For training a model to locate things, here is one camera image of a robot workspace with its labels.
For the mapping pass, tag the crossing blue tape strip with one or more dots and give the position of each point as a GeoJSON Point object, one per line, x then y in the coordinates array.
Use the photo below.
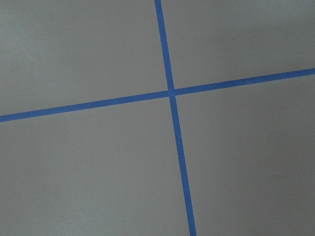
{"type": "Point", "coordinates": [156, 95]}

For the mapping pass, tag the long blue tape strip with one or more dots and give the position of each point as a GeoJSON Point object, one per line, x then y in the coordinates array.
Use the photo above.
{"type": "Point", "coordinates": [175, 118]}

